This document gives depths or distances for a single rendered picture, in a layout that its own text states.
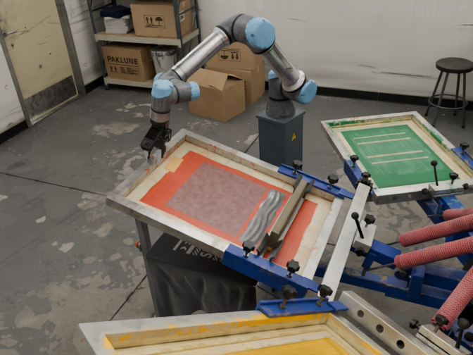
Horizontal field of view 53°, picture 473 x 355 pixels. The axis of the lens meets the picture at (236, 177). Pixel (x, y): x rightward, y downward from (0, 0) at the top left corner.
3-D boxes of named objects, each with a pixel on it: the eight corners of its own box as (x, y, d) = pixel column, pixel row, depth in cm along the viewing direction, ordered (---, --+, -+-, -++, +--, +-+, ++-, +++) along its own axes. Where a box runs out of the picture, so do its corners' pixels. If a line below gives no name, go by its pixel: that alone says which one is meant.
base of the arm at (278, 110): (277, 104, 251) (276, 86, 245) (301, 110, 242) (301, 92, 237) (260, 114, 241) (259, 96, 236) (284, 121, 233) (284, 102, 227)
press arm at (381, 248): (348, 250, 174) (352, 241, 171) (351, 240, 178) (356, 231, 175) (394, 270, 170) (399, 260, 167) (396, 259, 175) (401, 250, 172)
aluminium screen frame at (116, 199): (105, 204, 174) (105, 196, 172) (181, 134, 219) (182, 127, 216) (304, 297, 158) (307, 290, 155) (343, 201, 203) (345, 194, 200)
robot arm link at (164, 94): (179, 86, 175) (159, 89, 170) (176, 111, 181) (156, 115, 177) (168, 76, 179) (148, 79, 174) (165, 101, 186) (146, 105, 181)
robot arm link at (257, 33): (301, 82, 234) (242, 6, 194) (324, 90, 223) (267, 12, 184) (287, 102, 233) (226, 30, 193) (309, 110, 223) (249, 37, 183)
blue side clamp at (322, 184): (274, 181, 207) (278, 168, 202) (277, 175, 210) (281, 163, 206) (338, 208, 200) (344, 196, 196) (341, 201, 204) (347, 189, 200)
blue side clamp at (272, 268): (221, 263, 164) (224, 250, 160) (226, 254, 168) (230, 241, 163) (301, 301, 158) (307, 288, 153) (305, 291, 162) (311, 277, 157)
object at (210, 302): (162, 327, 214) (147, 257, 191) (166, 322, 217) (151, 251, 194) (257, 358, 197) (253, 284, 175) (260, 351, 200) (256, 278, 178)
